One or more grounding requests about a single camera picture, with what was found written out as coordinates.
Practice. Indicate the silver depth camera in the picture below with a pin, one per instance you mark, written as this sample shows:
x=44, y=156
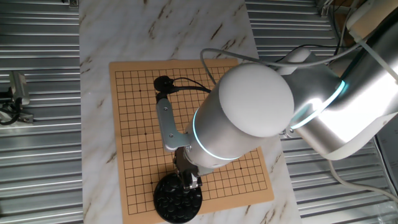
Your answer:
x=19, y=88

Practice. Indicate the black round stone bowl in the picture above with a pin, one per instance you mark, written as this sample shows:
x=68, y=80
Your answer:
x=177, y=221

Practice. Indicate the small metal corner bracket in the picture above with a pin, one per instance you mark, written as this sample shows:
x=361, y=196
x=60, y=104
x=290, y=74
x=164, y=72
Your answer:
x=73, y=3
x=325, y=11

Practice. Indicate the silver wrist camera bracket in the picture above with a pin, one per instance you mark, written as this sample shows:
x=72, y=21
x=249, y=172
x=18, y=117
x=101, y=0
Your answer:
x=166, y=124

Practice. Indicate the pile of black go stones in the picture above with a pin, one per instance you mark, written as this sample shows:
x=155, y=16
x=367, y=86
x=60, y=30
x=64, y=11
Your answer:
x=174, y=202

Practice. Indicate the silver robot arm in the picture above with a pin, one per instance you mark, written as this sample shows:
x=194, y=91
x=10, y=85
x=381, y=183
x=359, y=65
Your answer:
x=248, y=99

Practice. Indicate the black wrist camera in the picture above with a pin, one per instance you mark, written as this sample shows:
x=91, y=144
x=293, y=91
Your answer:
x=162, y=84

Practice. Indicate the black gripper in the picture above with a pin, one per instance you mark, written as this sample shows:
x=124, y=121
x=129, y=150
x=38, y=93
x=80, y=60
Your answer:
x=183, y=165

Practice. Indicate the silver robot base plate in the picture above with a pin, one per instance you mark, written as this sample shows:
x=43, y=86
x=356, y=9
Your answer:
x=287, y=133

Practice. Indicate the tan go board mat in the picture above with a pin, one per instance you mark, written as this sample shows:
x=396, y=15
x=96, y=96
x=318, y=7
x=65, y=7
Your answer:
x=140, y=155

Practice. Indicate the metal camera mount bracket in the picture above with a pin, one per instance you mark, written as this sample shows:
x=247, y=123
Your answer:
x=26, y=118

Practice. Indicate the grey printed board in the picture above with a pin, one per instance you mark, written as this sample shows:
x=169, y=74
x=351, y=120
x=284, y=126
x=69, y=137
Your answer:
x=388, y=155

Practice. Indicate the white marble pattern sheet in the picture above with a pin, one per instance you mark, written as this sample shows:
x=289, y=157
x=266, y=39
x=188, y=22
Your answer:
x=155, y=31

